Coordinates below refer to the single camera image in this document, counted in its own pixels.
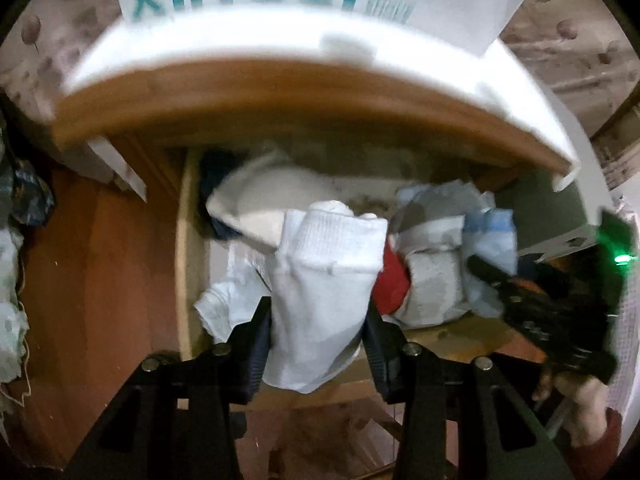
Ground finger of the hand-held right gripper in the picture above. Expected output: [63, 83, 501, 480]
[466, 254, 517, 292]

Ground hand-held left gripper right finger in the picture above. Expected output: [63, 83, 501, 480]
[364, 302, 576, 480]

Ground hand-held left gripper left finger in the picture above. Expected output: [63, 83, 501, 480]
[60, 296, 273, 480]

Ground light blue underwear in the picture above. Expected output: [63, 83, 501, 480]
[462, 207, 518, 318]

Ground white sock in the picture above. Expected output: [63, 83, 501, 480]
[262, 200, 391, 395]

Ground white cardboard box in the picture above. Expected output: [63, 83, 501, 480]
[60, 0, 618, 226]

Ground person's right forearm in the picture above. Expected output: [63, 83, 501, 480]
[565, 407, 626, 480]

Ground white crumpled underwear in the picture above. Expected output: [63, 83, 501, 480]
[194, 250, 273, 343]

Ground red underwear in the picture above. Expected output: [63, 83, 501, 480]
[374, 240, 412, 318]

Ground grey blue patterned underwear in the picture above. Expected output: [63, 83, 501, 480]
[387, 180, 496, 256]

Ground dark blue underwear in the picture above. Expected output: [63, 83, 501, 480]
[199, 149, 251, 241]

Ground person's right hand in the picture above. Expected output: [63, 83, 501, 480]
[531, 366, 616, 449]

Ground leaf printed bed sheet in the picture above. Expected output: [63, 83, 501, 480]
[0, 0, 640, 191]

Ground wooden nightstand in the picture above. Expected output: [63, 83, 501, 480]
[10, 72, 576, 480]

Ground white green-patterned cloth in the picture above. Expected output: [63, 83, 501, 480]
[0, 225, 33, 411]

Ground blue snack packet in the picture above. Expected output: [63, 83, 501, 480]
[12, 159, 55, 227]

